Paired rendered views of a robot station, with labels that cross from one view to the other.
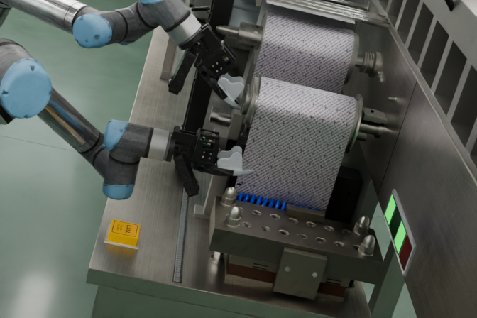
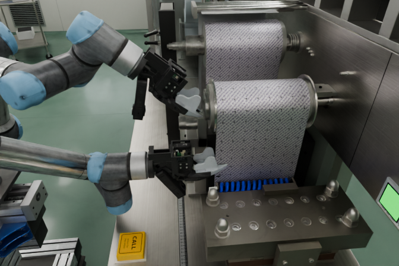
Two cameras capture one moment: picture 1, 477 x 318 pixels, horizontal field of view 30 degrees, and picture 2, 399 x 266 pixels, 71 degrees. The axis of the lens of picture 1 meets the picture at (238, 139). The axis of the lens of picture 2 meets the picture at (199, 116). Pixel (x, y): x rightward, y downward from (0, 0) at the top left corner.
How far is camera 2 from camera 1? 1.43 m
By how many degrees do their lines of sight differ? 9
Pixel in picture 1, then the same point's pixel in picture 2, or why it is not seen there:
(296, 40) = (234, 39)
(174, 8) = (107, 41)
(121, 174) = (115, 198)
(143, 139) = (122, 169)
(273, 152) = (241, 146)
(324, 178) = (288, 155)
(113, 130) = (92, 168)
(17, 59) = not seen: outside the picture
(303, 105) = (260, 101)
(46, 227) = not seen: hidden behind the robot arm
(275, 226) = (261, 217)
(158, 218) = (161, 209)
